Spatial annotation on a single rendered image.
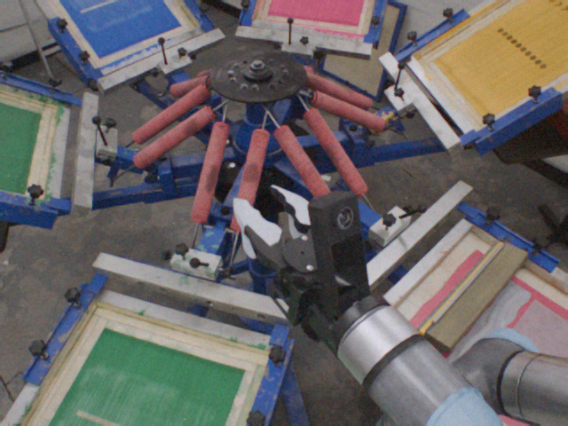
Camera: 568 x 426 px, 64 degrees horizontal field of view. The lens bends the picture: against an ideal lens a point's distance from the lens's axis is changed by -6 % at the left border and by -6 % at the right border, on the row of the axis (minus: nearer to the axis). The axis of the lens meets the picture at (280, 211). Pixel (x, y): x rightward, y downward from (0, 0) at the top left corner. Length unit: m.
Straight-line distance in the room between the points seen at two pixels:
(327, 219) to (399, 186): 2.64
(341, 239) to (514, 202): 2.81
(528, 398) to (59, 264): 2.59
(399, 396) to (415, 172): 2.81
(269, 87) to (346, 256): 1.02
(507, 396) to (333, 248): 0.24
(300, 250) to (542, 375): 0.27
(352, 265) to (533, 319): 1.04
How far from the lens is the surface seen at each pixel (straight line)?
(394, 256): 1.34
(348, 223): 0.45
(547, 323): 1.48
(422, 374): 0.44
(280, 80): 1.45
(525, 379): 0.53
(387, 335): 0.45
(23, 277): 2.89
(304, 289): 0.49
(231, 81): 1.47
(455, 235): 1.51
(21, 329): 2.69
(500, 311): 1.43
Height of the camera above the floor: 2.08
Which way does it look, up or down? 47 degrees down
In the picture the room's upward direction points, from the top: straight up
